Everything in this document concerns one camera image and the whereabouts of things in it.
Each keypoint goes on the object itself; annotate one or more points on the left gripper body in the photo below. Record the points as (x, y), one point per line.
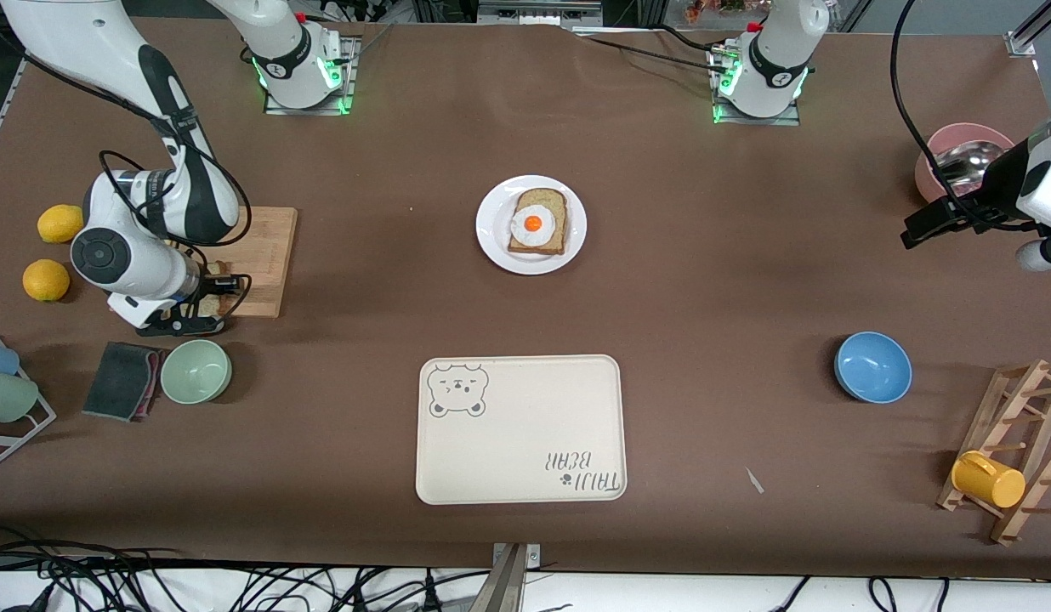
(989, 189)

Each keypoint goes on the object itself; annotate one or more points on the plain brown bread slice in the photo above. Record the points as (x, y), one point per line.
(211, 304)

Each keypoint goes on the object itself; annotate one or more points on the white round plate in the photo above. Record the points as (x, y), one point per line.
(491, 246)

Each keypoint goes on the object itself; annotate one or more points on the fried egg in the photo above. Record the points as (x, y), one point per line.
(532, 223)

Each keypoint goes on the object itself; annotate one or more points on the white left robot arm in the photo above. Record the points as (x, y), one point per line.
(772, 59)

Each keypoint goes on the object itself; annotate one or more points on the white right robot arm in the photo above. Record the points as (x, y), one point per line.
(109, 255)

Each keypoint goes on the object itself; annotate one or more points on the mint green bowl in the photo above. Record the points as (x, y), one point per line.
(195, 371)

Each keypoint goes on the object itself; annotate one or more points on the wooden cutting board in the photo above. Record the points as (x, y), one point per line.
(266, 255)

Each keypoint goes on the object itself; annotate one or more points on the metal scoop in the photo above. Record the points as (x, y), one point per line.
(963, 161)

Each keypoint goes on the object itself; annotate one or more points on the pink folded cloth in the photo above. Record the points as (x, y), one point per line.
(154, 374)

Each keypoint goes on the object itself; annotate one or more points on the pink bowl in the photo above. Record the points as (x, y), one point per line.
(959, 134)

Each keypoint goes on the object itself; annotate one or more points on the dark grey folded cloth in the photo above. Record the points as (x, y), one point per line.
(117, 381)

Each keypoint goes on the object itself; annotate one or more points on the yellow lemon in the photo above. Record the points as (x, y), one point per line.
(46, 280)
(59, 223)

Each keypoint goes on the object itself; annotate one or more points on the pale green cup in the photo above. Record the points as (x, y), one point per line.
(7, 397)

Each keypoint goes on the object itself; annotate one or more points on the blue bowl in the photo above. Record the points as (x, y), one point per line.
(872, 367)

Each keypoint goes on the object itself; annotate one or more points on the wooden cup rack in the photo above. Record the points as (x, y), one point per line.
(1031, 399)

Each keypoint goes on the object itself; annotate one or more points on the yellow cup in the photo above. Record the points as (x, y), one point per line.
(989, 480)

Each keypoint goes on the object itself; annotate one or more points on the small white paper scrap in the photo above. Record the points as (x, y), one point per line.
(753, 480)

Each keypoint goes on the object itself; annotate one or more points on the cream tray with bear print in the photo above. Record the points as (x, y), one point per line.
(525, 425)

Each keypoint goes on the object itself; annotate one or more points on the grey metal equipment box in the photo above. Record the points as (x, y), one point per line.
(538, 13)

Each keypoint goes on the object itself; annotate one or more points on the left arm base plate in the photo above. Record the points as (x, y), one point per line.
(755, 121)

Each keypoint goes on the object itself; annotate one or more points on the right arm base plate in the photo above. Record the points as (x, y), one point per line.
(349, 85)

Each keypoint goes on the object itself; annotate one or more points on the aluminium profile post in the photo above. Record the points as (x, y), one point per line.
(508, 582)

